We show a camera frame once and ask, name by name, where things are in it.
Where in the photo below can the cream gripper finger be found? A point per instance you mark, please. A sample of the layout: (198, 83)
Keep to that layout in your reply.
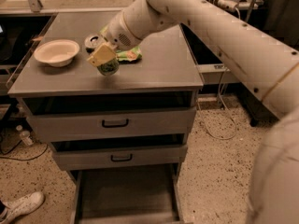
(104, 53)

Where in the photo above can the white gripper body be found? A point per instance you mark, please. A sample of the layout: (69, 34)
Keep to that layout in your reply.
(121, 34)

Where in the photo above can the green soda can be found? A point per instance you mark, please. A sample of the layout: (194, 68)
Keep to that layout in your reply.
(91, 42)

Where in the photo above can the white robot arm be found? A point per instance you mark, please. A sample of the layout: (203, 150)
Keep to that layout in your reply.
(267, 67)

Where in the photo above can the grey top drawer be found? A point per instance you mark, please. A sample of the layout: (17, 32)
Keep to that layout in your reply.
(86, 117)

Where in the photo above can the grey drawer cabinet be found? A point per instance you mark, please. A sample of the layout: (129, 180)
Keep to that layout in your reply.
(166, 65)

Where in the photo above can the grey middle drawer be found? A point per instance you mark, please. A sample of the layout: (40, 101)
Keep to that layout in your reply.
(119, 152)

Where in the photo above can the green chip bag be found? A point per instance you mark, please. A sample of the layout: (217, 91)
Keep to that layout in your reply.
(123, 56)

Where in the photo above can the white paper bowl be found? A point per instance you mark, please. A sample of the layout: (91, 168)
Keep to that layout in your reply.
(57, 53)

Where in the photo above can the white power strip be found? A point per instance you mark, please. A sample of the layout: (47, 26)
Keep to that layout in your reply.
(228, 5)

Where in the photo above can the clear plastic bottle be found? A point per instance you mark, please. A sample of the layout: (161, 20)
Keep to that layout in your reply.
(25, 135)

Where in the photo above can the white sneaker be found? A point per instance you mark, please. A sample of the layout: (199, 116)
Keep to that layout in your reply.
(25, 205)

